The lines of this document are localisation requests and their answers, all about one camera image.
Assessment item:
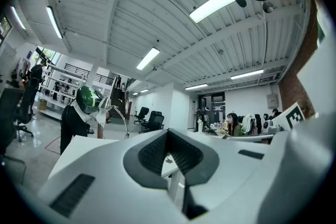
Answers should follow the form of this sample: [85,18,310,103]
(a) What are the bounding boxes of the black chrome-frame chair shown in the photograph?
[0,87,27,187]

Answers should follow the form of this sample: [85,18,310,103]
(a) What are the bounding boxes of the red brick column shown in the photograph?
[277,0,319,119]

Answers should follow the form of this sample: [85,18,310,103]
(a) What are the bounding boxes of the long ceiling light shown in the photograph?
[230,69,265,80]
[188,0,237,24]
[10,6,27,30]
[46,5,64,40]
[184,83,208,91]
[136,46,161,71]

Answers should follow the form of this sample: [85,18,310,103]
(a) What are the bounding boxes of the grey wall panel box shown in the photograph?
[266,93,279,109]

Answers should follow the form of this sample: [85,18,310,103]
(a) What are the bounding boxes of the black double door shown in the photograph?
[197,91,226,132]

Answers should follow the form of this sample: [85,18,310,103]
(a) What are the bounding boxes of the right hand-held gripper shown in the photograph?
[258,31,336,224]

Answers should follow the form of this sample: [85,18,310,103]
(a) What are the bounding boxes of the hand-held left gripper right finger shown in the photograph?
[167,128,271,218]

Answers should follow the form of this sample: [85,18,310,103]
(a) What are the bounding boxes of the metal whisk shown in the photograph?
[98,96,131,140]

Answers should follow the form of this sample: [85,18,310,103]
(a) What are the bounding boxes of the white shelving unit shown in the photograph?
[38,62,88,120]

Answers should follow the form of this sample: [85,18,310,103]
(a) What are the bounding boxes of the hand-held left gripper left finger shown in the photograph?
[39,128,182,224]

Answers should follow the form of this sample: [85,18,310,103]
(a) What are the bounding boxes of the green helmet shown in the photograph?
[75,86,102,114]

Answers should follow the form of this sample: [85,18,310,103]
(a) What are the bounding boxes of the dark staircase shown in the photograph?
[109,78,137,120]

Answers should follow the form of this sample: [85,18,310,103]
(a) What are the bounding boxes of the black office chair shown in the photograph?
[13,78,36,143]
[133,106,150,125]
[139,110,165,134]

